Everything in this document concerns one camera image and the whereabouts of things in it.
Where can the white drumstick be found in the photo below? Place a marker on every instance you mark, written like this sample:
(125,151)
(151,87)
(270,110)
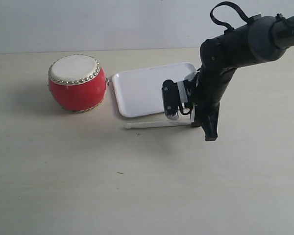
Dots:
(155,124)

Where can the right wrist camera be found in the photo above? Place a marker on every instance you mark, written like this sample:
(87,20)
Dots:
(178,97)

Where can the white plastic tray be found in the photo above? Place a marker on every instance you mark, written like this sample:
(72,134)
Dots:
(138,92)

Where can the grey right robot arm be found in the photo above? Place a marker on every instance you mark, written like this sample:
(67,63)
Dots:
(261,40)

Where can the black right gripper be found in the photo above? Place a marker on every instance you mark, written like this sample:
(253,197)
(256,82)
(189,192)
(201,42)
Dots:
(210,85)

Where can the red small drum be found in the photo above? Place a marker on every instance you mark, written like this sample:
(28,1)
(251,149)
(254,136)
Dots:
(77,82)

